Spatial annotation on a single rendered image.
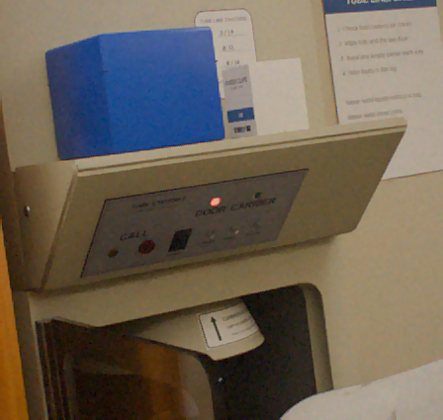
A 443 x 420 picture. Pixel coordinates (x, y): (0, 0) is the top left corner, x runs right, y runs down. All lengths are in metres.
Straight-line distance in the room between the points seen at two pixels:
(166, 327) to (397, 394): 0.39
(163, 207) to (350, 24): 0.83
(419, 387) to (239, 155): 0.30
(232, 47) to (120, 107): 0.21
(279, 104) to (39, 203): 0.22
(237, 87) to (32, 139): 0.18
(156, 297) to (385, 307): 0.75
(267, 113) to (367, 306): 0.76
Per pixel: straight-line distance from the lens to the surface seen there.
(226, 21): 1.10
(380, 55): 1.76
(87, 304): 1.01
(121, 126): 0.91
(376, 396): 0.75
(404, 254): 1.78
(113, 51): 0.91
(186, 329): 1.09
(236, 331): 1.12
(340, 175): 1.05
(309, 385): 1.18
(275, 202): 1.02
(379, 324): 1.75
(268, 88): 1.01
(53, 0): 1.02
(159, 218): 0.96
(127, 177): 0.91
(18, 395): 0.90
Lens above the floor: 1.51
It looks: 3 degrees down
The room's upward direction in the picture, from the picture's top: 7 degrees counter-clockwise
